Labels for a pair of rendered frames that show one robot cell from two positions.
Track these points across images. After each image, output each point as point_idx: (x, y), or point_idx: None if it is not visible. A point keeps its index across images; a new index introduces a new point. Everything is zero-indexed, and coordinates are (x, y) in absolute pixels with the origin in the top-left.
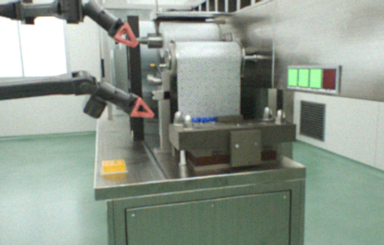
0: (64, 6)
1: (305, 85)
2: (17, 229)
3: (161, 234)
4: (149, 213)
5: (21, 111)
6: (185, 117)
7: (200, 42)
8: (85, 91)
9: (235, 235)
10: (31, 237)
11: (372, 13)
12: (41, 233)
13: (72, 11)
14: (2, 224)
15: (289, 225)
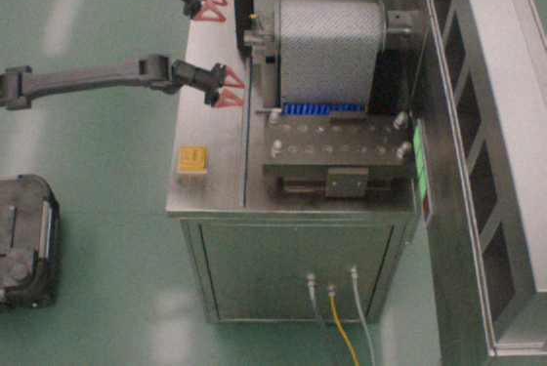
0: None
1: (418, 171)
2: (109, 0)
3: (238, 240)
4: (225, 228)
5: None
6: (274, 145)
7: (321, 14)
8: (155, 89)
9: (320, 247)
10: (127, 20)
11: (450, 226)
12: (139, 15)
13: None
14: None
15: (387, 244)
